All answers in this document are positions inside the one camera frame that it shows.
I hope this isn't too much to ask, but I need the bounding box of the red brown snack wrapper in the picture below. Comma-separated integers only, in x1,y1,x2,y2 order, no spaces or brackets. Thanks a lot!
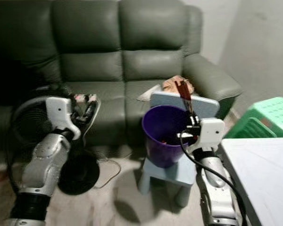
174,80,193,101

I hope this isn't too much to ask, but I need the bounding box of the purple plastic rubbish bin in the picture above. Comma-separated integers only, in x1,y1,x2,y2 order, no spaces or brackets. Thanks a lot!
141,105,197,169

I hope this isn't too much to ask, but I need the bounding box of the white power strip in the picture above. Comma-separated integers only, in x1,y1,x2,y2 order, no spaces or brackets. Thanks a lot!
75,94,98,103

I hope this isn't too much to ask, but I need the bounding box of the black floor fan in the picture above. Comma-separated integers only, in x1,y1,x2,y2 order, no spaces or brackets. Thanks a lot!
11,86,101,196

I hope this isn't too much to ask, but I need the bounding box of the light blue plastic chair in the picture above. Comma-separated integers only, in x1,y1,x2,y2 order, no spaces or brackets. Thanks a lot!
138,90,220,208

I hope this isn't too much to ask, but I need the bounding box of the green plastic stool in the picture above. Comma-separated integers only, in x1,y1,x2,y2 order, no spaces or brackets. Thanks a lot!
224,96,283,139

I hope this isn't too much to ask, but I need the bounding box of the grey green leather sofa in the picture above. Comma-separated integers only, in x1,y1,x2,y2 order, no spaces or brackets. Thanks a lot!
0,0,242,147

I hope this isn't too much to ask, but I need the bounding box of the white table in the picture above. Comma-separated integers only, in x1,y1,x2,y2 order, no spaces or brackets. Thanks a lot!
219,137,283,226

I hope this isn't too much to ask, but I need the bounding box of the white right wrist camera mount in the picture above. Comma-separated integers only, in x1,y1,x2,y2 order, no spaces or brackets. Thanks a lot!
199,118,225,152

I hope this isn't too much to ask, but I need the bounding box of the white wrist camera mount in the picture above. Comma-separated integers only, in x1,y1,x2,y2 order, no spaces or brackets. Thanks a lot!
45,97,82,141
199,118,225,152

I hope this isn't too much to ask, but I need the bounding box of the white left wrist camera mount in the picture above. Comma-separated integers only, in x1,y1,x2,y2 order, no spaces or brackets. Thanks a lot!
45,97,82,141

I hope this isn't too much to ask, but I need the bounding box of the thin black fan cable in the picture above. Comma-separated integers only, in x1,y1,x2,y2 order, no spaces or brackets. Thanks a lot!
95,157,122,190

